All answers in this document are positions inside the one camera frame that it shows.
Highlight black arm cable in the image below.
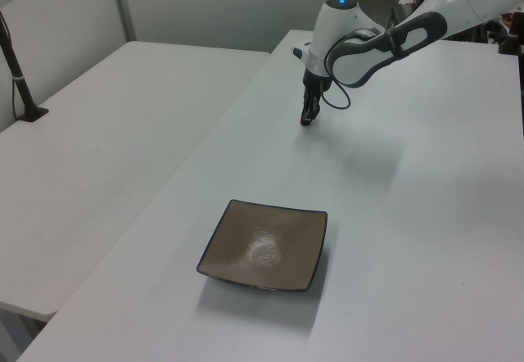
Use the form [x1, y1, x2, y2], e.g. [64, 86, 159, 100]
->
[320, 28, 394, 111]

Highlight black camera stand pole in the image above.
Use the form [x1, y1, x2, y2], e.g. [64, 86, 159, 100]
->
[0, 9, 50, 124]

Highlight grey metal partition post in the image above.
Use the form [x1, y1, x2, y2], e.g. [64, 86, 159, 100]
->
[108, 0, 137, 43]

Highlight square brown ceramic plate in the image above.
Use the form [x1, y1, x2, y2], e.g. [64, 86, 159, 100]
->
[196, 198, 328, 293]

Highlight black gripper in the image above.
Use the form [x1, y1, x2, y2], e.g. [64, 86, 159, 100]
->
[300, 66, 332, 126]

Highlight white side table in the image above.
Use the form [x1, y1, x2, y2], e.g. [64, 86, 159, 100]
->
[0, 41, 271, 324]

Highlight black table clamp stand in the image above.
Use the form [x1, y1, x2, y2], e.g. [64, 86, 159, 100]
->
[497, 9, 524, 56]

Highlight thin black stand cable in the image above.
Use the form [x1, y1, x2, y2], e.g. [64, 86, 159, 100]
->
[11, 75, 20, 122]

